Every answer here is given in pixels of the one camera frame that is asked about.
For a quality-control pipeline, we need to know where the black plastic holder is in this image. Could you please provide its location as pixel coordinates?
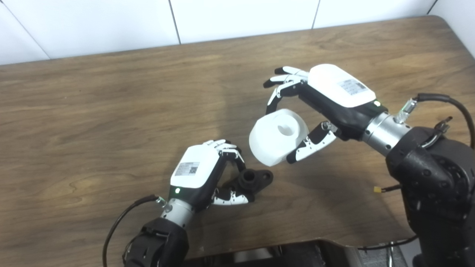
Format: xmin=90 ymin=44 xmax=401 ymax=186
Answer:
xmin=223 ymin=169 xmax=274 ymax=202

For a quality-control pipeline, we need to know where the black robot torso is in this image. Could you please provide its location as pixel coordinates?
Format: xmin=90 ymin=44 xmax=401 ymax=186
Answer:
xmin=186 ymin=240 xmax=366 ymax=267

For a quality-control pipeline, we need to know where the round white plastic piece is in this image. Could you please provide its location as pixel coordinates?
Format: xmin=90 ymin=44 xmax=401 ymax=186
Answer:
xmin=249 ymin=109 xmax=309 ymax=167

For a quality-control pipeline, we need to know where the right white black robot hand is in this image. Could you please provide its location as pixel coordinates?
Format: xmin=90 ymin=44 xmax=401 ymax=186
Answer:
xmin=263 ymin=64 xmax=388 ymax=164

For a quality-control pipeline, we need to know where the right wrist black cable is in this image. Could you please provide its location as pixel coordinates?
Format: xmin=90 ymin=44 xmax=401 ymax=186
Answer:
xmin=395 ymin=93 xmax=475 ymax=149

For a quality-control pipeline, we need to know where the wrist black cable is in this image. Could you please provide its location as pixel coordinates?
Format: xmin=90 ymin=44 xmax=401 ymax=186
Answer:
xmin=395 ymin=93 xmax=475 ymax=149
xmin=102 ymin=194 xmax=166 ymax=267

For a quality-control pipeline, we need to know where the black floor cable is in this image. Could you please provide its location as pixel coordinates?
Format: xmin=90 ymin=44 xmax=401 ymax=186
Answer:
xmin=358 ymin=235 xmax=418 ymax=251

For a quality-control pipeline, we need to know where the thin black arm wire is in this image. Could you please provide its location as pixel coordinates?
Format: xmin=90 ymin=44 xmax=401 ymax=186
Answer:
xmin=421 ymin=116 xmax=453 ymax=149

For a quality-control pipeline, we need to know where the yellow tipped loose wire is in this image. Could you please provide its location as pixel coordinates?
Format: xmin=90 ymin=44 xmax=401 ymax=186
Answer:
xmin=374 ymin=184 xmax=403 ymax=194

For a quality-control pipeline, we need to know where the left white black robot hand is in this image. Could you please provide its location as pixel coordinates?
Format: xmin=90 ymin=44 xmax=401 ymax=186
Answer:
xmin=170 ymin=139 xmax=249 ymax=212

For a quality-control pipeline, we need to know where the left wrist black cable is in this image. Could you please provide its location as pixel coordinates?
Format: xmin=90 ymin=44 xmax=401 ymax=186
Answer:
xmin=102 ymin=194 xmax=166 ymax=267

